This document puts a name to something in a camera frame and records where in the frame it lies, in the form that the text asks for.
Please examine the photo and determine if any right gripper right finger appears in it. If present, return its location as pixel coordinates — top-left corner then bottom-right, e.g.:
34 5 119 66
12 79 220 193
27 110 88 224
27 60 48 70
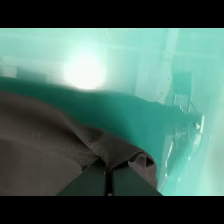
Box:
110 163 164 197

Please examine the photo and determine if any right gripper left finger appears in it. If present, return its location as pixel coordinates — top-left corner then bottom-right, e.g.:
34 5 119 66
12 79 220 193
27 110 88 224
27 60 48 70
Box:
56 158 109 197

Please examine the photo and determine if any brown garment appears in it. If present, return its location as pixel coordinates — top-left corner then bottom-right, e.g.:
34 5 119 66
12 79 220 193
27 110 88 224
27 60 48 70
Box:
0 91 159 197

